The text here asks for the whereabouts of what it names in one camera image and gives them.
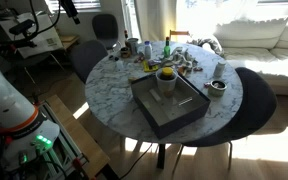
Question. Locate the white calibration board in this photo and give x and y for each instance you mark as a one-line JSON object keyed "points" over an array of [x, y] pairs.
{"points": [[40, 41]]}

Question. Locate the red snack wrapper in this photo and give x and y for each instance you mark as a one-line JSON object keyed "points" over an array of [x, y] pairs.
{"points": [[139, 60]]}

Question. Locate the black table leg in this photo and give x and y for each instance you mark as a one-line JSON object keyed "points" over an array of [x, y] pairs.
{"points": [[160, 155]]}

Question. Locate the pale wood block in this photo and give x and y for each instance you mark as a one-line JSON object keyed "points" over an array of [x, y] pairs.
{"points": [[155, 95]]}

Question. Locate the round metal tin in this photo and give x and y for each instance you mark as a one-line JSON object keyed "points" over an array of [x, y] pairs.
{"points": [[217, 88]]}

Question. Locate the pale flat strip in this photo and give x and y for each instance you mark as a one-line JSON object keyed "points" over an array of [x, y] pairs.
{"points": [[185, 101]]}

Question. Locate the small wooden side table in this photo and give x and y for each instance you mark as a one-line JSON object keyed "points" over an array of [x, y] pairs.
{"points": [[69, 41]]}

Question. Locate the striped blanket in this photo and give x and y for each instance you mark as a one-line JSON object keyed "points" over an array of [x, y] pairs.
{"points": [[210, 45]]}

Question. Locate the small light wood piece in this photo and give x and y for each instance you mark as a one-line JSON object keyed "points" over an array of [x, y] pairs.
{"points": [[132, 79]]}

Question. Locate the crumpled white cloth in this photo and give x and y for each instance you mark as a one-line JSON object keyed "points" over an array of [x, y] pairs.
{"points": [[180, 58]]}

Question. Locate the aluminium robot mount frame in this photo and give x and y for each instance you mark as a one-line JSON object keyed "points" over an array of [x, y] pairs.
{"points": [[62, 150]]}

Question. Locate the window blinds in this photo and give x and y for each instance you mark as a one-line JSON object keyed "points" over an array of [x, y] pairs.
{"points": [[84, 4]]}

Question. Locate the dark blue shoebox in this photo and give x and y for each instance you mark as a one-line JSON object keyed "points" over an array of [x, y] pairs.
{"points": [[184, 116]]}

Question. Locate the red capped sauce bottle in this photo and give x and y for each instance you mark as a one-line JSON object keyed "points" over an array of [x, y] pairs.
{"points": [[126, 35]]}

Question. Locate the small red item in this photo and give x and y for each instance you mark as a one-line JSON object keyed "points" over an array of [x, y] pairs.
{"points": [[197, 69]]}

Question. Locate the white plastic cup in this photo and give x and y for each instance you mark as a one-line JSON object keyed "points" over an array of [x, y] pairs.
{"points": [[165, 86]]}

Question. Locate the green glass bottle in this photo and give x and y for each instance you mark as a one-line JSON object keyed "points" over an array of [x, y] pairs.
{"points": [[167, 50]]}

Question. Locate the yellow lidded jar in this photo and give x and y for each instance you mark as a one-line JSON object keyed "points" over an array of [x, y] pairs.
{"points": [[167, 71]]}

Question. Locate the brown ceramic cup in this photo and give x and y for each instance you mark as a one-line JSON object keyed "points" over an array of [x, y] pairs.
{"points": [[125, 52]]}

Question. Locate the transparent cup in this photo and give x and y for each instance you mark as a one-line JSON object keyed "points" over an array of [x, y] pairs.
{"points": [[119, 64]]}

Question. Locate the dark blue round chair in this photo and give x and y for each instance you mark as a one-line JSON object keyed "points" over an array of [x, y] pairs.
{"points": [[250, 110]]}

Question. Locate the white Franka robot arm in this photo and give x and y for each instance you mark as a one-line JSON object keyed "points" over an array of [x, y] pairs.
{"points": [[4, 100]]}

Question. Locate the grey metal cup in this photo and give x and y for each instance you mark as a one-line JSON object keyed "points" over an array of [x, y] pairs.
{"points": [[132, 45]]}

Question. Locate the wooden bench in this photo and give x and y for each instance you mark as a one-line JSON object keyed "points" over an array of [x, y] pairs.
{"points": [[80, 136]]}

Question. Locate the yellow packet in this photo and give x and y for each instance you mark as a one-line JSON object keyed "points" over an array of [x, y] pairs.
{"points": [[149, 67]]}

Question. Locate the wooden chair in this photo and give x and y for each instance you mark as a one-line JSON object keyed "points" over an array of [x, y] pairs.
{"points": [[179, 32]]}

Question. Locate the white jar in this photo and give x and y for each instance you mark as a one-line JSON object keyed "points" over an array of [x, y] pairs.
{"points": [[219, 69]]}

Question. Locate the black camera on stand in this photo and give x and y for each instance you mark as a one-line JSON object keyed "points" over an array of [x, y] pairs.
{"points": [[22, 26]]}

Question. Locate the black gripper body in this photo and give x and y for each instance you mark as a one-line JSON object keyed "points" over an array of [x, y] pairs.
{"points": [[69, 7]]}

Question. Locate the small orange item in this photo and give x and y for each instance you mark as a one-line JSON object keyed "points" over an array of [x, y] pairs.
{"points": [[182, 70]]}

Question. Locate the small pink item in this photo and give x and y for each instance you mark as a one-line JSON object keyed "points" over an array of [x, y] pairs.
{"points": [[206, 85]]}

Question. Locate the white sofa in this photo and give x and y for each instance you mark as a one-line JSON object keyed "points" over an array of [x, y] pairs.
{"points": [[284, 70]]}

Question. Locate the white bottle blue cap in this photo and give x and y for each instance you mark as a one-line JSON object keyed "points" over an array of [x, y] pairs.
{"points": [[147, 50]]}

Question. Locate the beige curtain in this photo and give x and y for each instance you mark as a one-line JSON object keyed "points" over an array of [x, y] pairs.
{"points": [[155, 18]]}

